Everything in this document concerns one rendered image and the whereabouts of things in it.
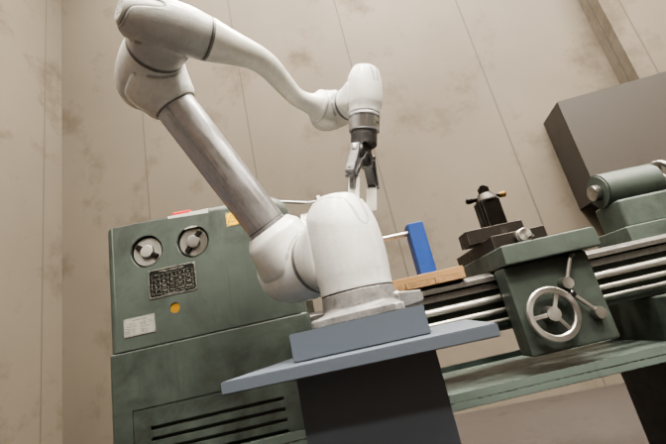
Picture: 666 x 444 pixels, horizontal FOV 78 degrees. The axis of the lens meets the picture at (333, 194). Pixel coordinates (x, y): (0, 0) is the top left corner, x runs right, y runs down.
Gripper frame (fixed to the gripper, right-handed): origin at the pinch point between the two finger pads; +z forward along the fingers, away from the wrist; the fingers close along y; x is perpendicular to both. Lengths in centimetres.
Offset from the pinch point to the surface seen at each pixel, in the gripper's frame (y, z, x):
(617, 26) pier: 283, -203, -123
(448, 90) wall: 273, -164, 20
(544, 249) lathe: 36, 10, -45
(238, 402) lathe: 0, 56, 37
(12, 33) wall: 106, -234, 452
